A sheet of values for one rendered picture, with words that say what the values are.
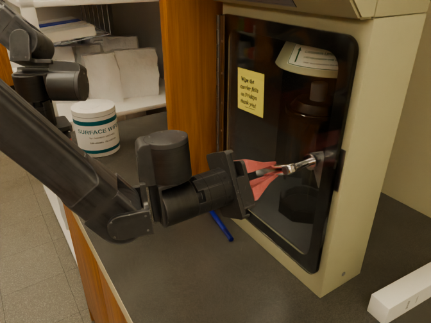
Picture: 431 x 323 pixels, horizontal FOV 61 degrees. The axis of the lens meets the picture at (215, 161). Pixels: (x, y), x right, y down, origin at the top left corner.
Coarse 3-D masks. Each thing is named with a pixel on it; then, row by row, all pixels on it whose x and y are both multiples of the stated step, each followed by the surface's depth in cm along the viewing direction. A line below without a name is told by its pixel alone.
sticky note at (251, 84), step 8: (240, 72) 65; (248, 72) 63; (256, 72) 62; (240, 80) 66; (248, 80) 64; (256, 80) 62; (240, 88) 67; (248, 88) 64; (256, 88) 63; (240, 96) 67; (248, 96) 65; (256, 96) 63; (240, 104) 68; (248, 104) 66; (256, 104) 64; (256, 112) 64
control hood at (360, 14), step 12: (216, 0) 64; (228, 0) 60; (300, 0) 46; (312, 0) 44; (324, 0) 43; (336, 0) 41; (348, 0) 40; (360, 0) 40; (372, 0) 41; (312, 12) 47; (324, 12) 45; (336, 12) 43; (348, 12) 42; (360, 12) 41; (372, 12) 42
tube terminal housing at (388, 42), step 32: (384, 0) 42; (416, 0) 46; (352, 32) 46; (384, 32) 45; (416, 32) 48; (384, 64) 47; (352, 96) 48; (384, 96) 50; (352, 128) 49; (384, 128) 54; (352, 160) 52; (384, 160) 58; (352, 192) 56; (352, 224) 60; (288, 256) 70; (352, 256) 65; (320, 288) 64
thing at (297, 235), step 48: (240, 48) 64; (288, 48) 54; (336, 48) 46; (288, 96) 56; (336, 96) 48; (240, 144) 72; (288, 144) 59; (336, 144) 50; (288, 192) 62; (288, 240) 66
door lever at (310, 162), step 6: (306, 156) 56; (312, 156) 55; (300, 162) 54; (306, 162) 55; (312, 162) 55; (264, 168) 58; (270, 168) 57; (276, 168) 55; (282, 168) 54; (288, 168) 53; (294, 168) 53; (300, 168) 54; (312, 168) 55; (258, 174) 60; (264, 174) 58; (270, 174) 57; (276, 174) 56; (282, 174) 55
